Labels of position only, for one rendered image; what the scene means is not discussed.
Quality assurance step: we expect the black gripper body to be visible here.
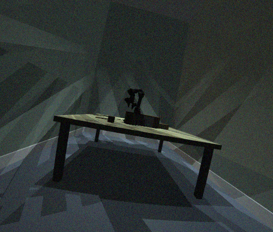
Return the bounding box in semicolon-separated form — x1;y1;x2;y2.
124;96;137;106

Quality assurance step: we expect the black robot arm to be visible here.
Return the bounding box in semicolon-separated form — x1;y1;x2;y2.
127;88;144;114

